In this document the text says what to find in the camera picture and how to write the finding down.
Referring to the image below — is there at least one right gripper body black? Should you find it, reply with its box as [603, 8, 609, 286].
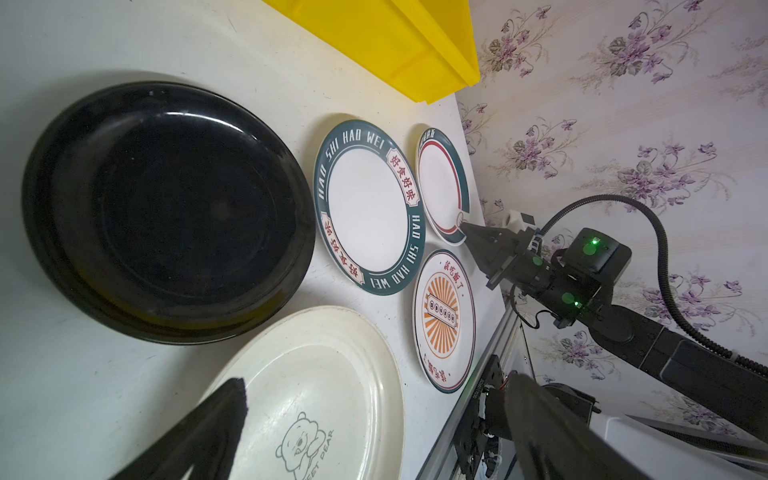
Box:
[505, 230, 600, 324]

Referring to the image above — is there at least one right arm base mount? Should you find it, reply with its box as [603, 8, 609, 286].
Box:
[449, 353, 601, 480]

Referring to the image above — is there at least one white plate green text rim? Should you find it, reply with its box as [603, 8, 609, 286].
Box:
[313, 119, 427, 296]

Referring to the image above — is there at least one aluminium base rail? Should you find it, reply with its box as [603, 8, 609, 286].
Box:
[417, 302, 516, 479]

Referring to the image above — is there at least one cream plate bear drawing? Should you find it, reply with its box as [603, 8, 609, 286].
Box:
[209, 306, 405, 479]

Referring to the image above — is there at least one yellow plastic bin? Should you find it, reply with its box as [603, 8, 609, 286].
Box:
[268, 0, 481, 104]

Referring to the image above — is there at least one white plate orange sunburst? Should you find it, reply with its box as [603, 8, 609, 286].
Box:
[412, 249, 477, 394]

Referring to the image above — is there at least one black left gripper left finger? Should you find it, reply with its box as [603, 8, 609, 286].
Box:
[113, 378, 248, 479]

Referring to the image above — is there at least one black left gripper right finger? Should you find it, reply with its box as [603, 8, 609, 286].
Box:
[503, 374, 646, 480]

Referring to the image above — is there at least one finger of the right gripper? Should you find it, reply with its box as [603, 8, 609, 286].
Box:
[459, 221, 522, 282]

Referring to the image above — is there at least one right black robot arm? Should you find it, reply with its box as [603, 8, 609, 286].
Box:
[459, 203, 767, 479]

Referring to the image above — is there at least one black round plate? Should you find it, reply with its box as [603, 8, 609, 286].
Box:
[21, 81, 315, 345]

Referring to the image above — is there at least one white plate red green rim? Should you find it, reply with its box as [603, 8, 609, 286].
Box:
[416, 128, 471, 246]

